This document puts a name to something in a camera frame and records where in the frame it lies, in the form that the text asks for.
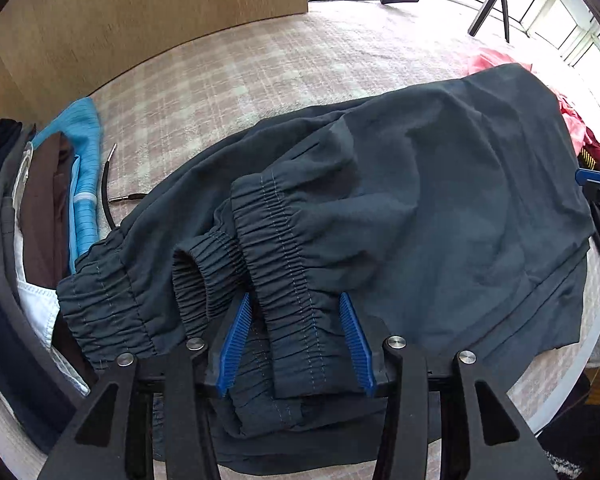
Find folded blue garment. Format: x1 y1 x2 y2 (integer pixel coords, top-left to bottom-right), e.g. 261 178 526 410
32 97 104 276

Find dark red garment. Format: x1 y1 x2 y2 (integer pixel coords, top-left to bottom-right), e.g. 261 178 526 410
577 127 600 171

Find dark grey jogger pants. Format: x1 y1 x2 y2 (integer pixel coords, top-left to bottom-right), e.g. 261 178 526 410
55 65 597 471

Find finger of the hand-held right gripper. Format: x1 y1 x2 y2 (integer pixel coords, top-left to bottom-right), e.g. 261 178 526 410
575 167 600 206

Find folded brown garment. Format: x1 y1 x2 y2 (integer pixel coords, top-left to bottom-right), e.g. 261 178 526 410
19 132 97 386

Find person's black tweed clothing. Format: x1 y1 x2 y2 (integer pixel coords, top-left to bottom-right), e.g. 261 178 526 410
535 375 600 480

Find stack of folded clothes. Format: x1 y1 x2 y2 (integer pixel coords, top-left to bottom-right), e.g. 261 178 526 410
0 119 76 453

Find pink garment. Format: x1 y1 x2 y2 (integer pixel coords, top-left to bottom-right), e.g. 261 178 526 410
467 46 593 156

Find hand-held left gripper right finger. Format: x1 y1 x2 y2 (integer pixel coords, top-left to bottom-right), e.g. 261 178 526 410
339 292 561 480

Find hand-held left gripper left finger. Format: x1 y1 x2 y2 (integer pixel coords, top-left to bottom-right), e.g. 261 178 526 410
37 292 253 480

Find wooden cabinet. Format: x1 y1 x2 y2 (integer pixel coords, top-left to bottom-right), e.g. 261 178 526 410
0 0 309 136

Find small black tripod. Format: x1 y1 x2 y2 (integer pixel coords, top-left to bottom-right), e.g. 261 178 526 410
432 0 521 43

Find pink plaid tablecloth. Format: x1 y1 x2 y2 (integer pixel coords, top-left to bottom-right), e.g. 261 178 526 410
0 0 600 480

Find white window frame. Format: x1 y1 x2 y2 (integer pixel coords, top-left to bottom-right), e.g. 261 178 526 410
305 0 600 116

